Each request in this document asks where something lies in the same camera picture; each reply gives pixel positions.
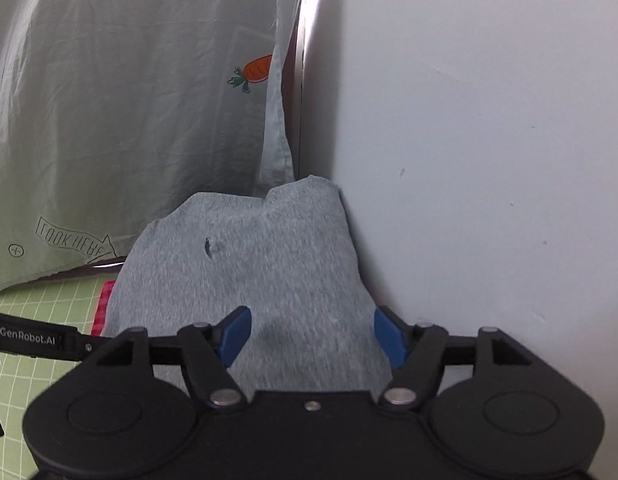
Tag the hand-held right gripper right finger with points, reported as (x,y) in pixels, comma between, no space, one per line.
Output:
(391,337)

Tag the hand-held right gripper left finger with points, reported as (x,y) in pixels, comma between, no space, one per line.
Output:
(234,337)

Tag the grey pants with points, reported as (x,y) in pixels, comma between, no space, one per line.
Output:
(264,270)

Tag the green grid cutting mat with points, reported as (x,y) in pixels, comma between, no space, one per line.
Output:
(39,380)

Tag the red checked cloth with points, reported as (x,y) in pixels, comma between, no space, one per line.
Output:
(103,310)

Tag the grey carrot print quilt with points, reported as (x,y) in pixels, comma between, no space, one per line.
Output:
(114,110)

